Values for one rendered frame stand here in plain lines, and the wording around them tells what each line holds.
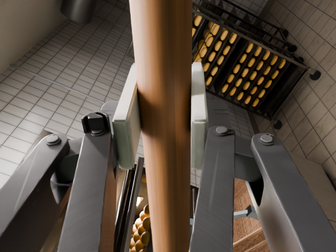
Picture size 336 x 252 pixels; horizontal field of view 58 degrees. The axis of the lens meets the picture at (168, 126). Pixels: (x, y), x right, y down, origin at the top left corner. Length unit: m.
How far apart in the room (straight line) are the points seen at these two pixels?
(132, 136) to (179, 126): 0.03
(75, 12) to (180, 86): 3.12
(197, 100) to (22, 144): 2.01
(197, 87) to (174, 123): 0.02
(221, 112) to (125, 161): 0.05
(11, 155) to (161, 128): 1.91
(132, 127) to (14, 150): 1.95
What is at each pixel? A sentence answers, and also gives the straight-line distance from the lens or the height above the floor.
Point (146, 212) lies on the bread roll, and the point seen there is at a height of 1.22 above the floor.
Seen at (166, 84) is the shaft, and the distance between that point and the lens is 0.15.
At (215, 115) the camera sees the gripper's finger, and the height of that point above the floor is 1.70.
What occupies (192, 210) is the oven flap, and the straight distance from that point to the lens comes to 2.19.
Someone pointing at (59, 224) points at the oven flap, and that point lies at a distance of 1.78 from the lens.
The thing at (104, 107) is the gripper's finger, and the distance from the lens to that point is 0.17.
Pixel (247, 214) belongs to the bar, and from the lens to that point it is 1.57.
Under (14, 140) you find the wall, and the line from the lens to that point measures 2.15.
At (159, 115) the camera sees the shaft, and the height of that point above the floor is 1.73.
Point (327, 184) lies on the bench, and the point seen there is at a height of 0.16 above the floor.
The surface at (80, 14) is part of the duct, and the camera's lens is 3.27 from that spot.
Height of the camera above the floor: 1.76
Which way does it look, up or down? 12 degrees down
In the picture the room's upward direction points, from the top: 67 degrees counter-clockwise
